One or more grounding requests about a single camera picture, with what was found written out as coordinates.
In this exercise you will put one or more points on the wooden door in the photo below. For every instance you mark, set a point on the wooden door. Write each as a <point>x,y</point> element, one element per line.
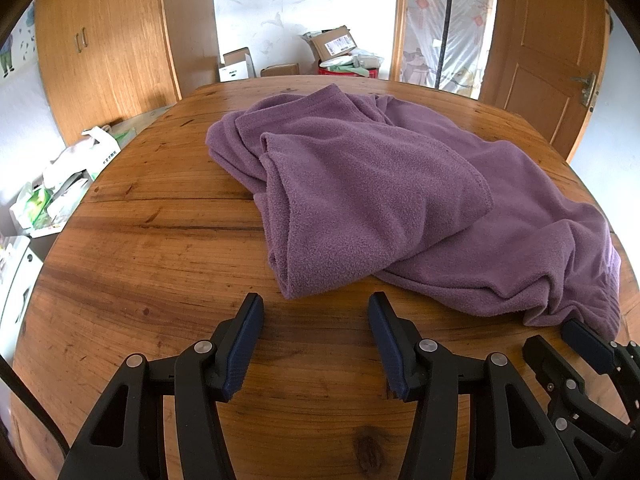
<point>545,50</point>

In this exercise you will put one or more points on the red basket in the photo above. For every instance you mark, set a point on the red basket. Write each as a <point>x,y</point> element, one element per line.
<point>345,67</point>

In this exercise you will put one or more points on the cartoon wall sticker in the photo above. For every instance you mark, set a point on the cartoon wall sticker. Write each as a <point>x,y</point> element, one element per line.
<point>7,57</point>

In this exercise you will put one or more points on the metal door lock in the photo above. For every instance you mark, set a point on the metal door lock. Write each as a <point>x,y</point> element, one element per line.
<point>586,89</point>

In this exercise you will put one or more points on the white cardboard box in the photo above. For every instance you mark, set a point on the white cardboard box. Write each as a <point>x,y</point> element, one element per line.
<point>235,66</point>

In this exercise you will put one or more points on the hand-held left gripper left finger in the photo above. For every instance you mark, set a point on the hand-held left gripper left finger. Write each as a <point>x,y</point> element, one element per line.
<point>245,345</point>

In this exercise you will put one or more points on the open labelled cardboard box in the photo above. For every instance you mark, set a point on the open labelled cardboard box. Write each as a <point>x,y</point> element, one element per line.
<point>332,42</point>

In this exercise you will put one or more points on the clear plastic door curtain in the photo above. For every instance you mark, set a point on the clear plastic door curtain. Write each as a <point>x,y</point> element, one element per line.
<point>440,25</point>

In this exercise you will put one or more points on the wooden wardrobe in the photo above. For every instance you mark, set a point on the wooden wardrobe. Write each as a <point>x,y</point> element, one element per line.
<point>115,60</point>

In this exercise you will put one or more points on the green and white packets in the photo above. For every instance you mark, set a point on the green and white packets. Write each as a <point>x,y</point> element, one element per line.
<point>45,207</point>

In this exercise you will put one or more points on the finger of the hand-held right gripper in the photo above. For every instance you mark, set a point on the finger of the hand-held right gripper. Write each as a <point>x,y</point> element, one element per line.
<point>550,362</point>
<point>585,342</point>

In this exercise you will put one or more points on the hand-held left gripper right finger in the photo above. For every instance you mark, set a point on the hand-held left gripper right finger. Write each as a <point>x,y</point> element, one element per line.
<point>387,345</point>

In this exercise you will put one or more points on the brown cardboard box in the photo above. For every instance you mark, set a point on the brown cardboard box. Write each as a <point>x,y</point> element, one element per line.
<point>280,70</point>

